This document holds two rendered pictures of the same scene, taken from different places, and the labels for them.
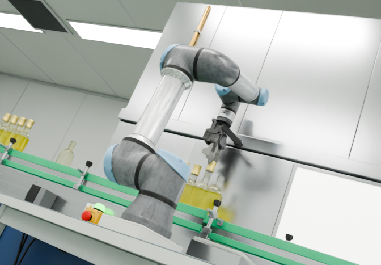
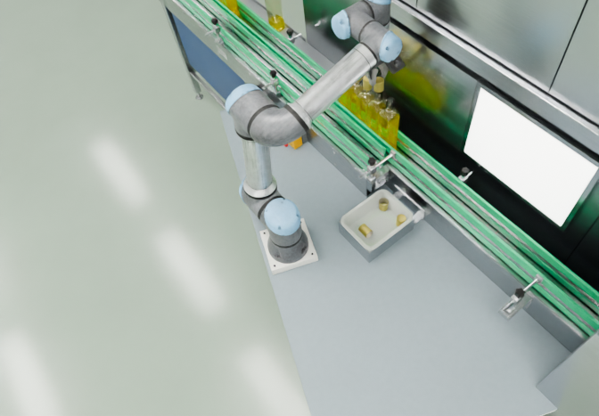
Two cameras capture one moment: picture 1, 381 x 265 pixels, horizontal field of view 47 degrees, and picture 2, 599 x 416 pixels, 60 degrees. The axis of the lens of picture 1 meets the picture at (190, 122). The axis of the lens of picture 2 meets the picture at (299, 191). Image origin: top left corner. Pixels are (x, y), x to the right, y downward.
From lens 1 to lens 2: 1.96 m
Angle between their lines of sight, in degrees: 80
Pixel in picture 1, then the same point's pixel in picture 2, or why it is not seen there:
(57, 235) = not seen: hidden behind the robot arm
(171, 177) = (279, 238)
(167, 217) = (291, 253)
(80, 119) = not seen: outside the picture
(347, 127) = (552, 45)
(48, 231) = not seen: hidden behind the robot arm
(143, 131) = (251, 185)
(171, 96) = (255, 157)
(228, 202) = (418, 100)
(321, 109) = (517, 1)
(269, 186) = (453, 99)
